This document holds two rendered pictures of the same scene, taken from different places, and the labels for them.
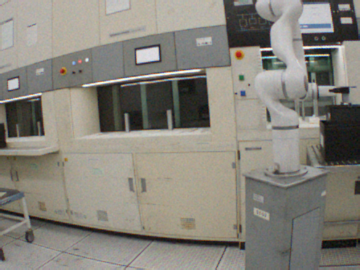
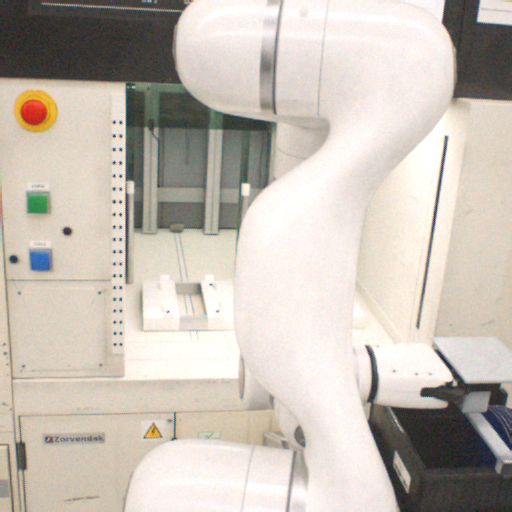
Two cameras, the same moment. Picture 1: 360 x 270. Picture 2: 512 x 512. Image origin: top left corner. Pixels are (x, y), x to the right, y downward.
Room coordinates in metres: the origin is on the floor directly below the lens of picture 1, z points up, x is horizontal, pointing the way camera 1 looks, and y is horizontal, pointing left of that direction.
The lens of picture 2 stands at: (0.78, -0.16, 1.54)
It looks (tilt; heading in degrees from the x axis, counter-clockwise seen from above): 20 degrees down; 329
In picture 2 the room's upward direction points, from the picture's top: 4 degrees clockwise
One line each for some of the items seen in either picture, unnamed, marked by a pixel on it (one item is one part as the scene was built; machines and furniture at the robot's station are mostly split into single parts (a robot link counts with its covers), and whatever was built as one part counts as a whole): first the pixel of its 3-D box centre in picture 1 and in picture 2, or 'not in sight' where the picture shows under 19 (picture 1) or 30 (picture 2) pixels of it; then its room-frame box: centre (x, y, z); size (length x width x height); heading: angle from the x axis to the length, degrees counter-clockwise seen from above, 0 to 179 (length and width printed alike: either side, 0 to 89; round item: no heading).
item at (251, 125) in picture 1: (299, 107); (229, 247); (2.20, -0.92, 0.98); 0.95 x 0.88 x 1.95; 160
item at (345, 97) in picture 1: (345, 116); (458, 457); (1.36, -0.85, 0.96); 0.24 x 0.20 x 0.32; 159
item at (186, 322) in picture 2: not in sight; (190, 301); (2.12, -0.78, 0.89); 0.22 x 0.21 x 0.04; 160
